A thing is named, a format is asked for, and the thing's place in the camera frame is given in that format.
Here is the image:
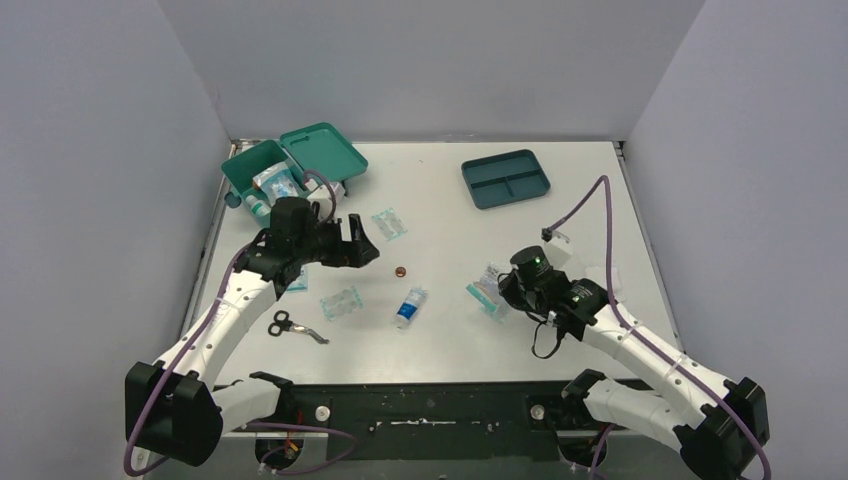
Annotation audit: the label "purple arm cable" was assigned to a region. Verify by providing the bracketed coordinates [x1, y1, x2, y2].
[123, 169, 362, 478]
[541, 175, 773, 480]

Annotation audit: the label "small white plastic bottle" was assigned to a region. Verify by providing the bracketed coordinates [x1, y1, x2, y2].
[245, 195, 271, 217]

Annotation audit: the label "blue cotton swab bag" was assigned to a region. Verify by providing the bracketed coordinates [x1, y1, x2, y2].
[252, 162, 297, 196]

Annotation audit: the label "teal medicine kit box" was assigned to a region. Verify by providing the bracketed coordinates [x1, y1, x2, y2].
[221, 122, 368, 228]

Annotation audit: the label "clear bag teal edge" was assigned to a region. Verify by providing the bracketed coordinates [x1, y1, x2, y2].
[466, 263, 509, 323]

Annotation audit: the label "blue packet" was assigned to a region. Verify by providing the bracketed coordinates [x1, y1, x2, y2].
[265, 177, 300, 205]

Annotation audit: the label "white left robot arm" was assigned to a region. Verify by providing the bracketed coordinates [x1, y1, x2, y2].
[124, 197, 380, 476]

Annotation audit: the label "black handled bandage scissors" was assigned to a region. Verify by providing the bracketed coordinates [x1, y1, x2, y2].
[267, 310, 330, 345]

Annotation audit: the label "white gauze pad pack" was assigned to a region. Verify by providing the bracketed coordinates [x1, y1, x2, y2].
[585, 265, 627, 302]

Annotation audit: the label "blue white bandage roll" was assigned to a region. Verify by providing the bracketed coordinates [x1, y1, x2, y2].
[394, 287, 428, 329]

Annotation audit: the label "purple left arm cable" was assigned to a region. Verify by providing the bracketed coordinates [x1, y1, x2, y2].
[123, 169, 362, 478]

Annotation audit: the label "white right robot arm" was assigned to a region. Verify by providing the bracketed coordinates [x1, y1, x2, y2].
[498, 246, 770, 479]

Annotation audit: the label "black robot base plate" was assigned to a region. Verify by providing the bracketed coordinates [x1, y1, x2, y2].
[228, 378, 627, 468]

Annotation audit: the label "dark teal divided tray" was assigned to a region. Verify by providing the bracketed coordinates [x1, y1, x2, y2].
[460, 149, 551, 210]

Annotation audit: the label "teal medical gauze packet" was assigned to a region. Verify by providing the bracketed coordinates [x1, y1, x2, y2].
[287, 266, 308, 292]

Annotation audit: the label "bandage strip pack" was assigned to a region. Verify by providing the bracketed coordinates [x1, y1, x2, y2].
[371, 208, 408, 242]
[320, 286, 364, 322]

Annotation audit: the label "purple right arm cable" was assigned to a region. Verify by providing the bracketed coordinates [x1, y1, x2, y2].
[541, 175, 773, 480]

